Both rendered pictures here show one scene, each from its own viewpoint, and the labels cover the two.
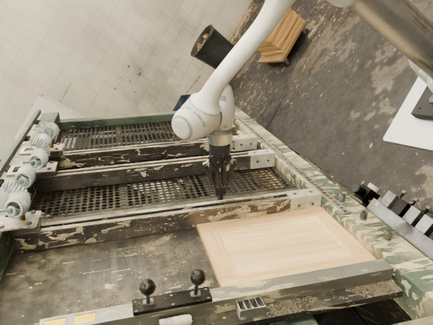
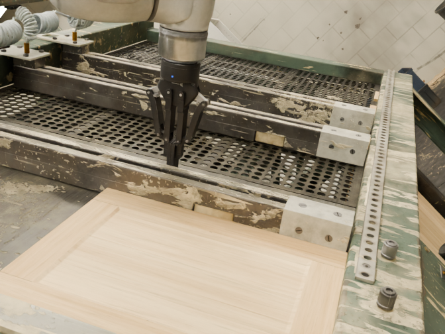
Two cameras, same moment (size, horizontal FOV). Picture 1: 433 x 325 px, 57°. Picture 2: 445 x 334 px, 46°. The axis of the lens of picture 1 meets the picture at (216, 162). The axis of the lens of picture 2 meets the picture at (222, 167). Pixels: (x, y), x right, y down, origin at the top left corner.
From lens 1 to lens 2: 0.82 m
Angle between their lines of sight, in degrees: 27
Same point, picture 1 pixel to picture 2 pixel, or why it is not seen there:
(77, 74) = (276, 8)
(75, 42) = not seen: outside the picture
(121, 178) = (112, 101)
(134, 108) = not seen: hidden behind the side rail
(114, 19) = not seen: outside the picture
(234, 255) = (81, 252)
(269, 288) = (20, 325)
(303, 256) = (182, 313)
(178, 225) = (78, 177)
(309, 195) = (324, 219)
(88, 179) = (71, 87)
